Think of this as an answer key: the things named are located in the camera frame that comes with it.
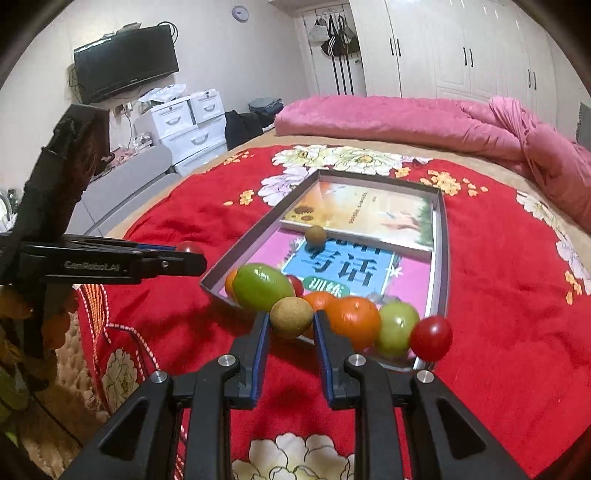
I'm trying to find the red cherry tomato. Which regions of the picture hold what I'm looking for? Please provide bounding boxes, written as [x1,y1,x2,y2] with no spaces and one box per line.
[409,316,453,363]
[175,240,204,255]
[287,275,304,297]

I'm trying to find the small green apple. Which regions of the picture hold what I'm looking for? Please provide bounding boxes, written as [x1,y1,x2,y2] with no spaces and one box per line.
[376,301,421,358]

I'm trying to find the orange tangerine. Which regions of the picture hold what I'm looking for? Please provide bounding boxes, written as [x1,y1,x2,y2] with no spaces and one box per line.
[224,268,238,303]
[325,296,381,351]
[303,291,335,312]

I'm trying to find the orange tangerine front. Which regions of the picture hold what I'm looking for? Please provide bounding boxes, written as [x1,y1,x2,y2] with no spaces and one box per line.
[325,296,381,351]

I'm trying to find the large green fruit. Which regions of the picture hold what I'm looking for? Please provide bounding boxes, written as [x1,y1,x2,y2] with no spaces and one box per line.
[232,263,296,312]

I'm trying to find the orange tangerine back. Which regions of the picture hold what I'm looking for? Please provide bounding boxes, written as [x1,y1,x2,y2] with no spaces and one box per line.
[303,291,335,312]

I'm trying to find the small tan longan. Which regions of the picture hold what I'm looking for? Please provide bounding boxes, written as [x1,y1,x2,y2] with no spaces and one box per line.
[270,297,315,339]

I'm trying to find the brown longan fruit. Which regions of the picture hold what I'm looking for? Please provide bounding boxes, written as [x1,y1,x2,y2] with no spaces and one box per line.
[304,225,328,249]

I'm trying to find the pink workbook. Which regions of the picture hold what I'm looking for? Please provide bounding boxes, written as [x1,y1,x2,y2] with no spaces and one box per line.
[246,227,433,324]

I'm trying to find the grey shallow cardboard box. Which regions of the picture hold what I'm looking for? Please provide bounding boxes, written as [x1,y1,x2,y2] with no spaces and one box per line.
[200,170,451,371]

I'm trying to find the white drawer cabinet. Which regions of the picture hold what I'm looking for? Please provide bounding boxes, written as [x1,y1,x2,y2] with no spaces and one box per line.
[134,89,228,177]

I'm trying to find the black clothing pile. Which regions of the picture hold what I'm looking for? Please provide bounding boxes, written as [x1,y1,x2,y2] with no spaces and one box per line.
[224,97,283,150]

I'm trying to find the sunflower cover book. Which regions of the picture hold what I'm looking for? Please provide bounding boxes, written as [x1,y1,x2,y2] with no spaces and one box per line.
[280,180,434,251]

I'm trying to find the red floral blanket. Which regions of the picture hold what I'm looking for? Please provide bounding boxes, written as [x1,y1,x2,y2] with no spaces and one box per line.
[78,146,590,479]

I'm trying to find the hanging bags on door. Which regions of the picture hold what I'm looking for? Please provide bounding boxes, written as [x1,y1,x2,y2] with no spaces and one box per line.
[308,13,361,95]

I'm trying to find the pink quilt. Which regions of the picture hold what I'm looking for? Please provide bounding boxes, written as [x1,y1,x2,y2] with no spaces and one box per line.
[274,96,590,230]

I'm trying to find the grey headboard cushion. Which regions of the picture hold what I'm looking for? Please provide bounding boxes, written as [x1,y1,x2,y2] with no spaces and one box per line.
[576,103,591,151]

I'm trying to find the white wardrobe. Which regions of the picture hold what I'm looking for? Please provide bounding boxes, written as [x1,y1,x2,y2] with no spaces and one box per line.
[351,0,557,124]

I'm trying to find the black wall television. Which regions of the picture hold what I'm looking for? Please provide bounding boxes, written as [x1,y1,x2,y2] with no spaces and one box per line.
[73,24,178,104]

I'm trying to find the round wall clock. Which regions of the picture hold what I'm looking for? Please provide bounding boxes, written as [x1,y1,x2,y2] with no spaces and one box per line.
[231,5,249,23]

